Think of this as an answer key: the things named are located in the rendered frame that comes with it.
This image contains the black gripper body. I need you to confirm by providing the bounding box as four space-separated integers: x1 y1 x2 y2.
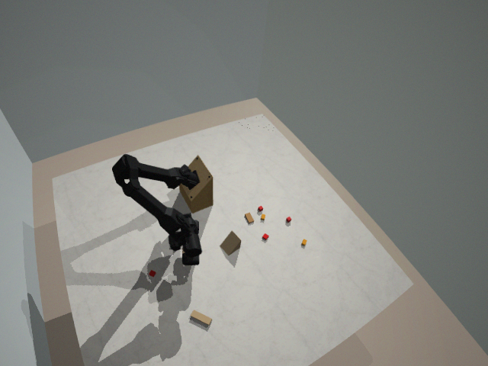
182 220 200 266

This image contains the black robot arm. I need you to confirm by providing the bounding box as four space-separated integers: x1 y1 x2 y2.
112 154 202 257

